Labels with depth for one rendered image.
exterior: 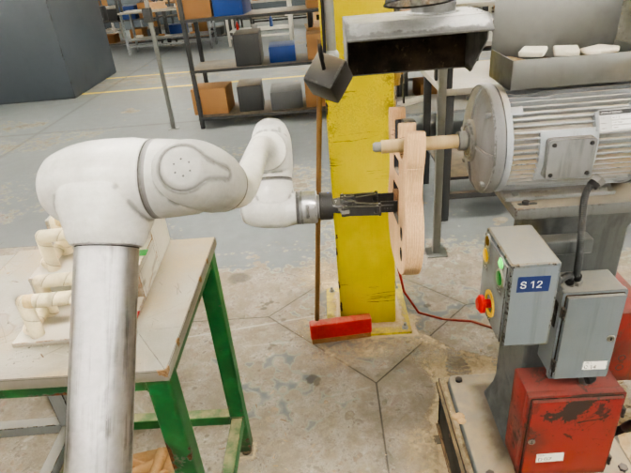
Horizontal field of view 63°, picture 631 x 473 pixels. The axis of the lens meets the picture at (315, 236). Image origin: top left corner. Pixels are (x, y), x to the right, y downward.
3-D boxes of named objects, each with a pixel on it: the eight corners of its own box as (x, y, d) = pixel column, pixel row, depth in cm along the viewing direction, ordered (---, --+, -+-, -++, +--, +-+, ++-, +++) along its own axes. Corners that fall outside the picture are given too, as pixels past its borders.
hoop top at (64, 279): (120, 276, 124) (116, 265, 122) (116, 283, 121) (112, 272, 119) (38, 283, 124) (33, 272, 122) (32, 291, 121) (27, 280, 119)
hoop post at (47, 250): (63, 265, 130) (51, 232, 126) (58, 271, 128) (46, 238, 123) (51, 266, 130) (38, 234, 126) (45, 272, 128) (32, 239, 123)
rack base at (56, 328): (146, 298, 130) (145, 295, 130) (130, 337, 117) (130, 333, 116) (38, 309, 130) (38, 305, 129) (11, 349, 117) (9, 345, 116)
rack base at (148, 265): (160, 265, 144) (152, 236, 140) (146, 299, 130) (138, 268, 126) (63, 275, 144) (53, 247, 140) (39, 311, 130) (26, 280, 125)
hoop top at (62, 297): (110, 296, 116) (106, 284, 115) (105, 304, 114) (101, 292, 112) (22, 304, 116) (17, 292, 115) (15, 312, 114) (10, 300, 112)
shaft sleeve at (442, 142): (459, 144, 119) (456, 149, 122) (457, 131, 119) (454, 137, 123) (381, 150, 120) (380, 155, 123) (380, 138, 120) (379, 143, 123)
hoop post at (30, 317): (47, 329, 120) (34, 297, 116) (41, 338, 117) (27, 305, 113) (34, 330, 120) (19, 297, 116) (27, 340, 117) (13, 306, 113)
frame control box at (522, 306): (569, 302, 126) (587, 207, 114) (612, 362, 107) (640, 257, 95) (469, 308, 127) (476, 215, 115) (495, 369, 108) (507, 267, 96)
